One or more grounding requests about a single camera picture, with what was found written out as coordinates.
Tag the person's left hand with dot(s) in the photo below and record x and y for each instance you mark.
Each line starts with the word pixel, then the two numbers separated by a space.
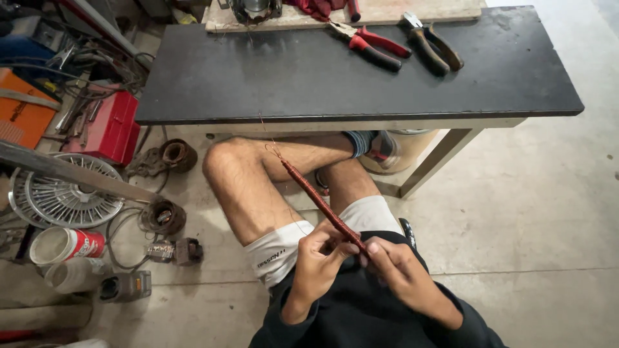
pixel 314 263

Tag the person's right hand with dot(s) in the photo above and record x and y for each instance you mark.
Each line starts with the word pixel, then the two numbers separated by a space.
pixel 401 270

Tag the white shorts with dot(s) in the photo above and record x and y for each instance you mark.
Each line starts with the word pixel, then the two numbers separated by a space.
pixel 275 256

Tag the black seat edge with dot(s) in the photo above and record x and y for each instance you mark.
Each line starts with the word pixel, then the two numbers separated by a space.
pixel 408 232

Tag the black shirt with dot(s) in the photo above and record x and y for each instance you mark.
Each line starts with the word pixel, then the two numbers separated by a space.
pixel 367 314

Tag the person's right leg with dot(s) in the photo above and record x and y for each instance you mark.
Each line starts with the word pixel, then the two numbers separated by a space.
pixel 348 186

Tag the person's leg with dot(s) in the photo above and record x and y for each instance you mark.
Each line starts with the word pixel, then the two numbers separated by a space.
pixel 242 183
pixel 348 186

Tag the person's left leg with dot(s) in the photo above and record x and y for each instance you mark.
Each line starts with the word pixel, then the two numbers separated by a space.
pixel 242 183

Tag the grey red sports shoe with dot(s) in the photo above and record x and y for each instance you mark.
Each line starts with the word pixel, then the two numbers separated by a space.
pixel 387 150

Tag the beige round drum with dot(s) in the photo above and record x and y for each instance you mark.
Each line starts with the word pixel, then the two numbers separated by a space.
pixel 416 147

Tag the blue striped sock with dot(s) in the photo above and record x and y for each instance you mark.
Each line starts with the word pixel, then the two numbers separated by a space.
pixel 360 142

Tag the small rusty motor armature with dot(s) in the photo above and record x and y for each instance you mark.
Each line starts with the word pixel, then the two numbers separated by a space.
pixel 176 251

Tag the rusty wound stator coil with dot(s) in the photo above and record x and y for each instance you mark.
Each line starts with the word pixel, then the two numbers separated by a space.
pixel 162 217
pixel 179 154

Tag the grey small motor housing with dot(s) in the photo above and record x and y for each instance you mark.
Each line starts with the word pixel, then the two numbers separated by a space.
pixel 128 286

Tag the black topped metal workbench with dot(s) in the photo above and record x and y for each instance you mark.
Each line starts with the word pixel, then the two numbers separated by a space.
pixel 338 77

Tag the white plastic jar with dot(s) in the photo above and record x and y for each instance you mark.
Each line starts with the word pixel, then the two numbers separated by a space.
pixel 77 275

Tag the red white can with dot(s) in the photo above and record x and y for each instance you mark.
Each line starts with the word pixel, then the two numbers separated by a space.
pixel 72 244

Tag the red metal toolbox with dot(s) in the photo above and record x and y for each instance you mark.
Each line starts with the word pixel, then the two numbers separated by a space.
pixel 109 128

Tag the red cloth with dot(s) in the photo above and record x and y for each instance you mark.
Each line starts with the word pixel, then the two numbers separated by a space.
pixel 317 7

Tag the wooden board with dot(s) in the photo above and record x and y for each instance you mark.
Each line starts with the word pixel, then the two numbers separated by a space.
pixel 387 12

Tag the metal motor stator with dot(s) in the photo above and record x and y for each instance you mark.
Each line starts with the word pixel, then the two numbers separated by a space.
pixel 254 9

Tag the flat grey metal bar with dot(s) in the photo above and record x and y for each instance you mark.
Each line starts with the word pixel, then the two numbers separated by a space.
pixel 58 169

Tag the yellow rag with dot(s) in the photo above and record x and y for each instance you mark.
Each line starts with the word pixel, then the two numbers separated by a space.
pixel 186 17

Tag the orange welding machine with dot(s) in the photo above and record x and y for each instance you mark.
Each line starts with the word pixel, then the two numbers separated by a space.
pixel 22 109

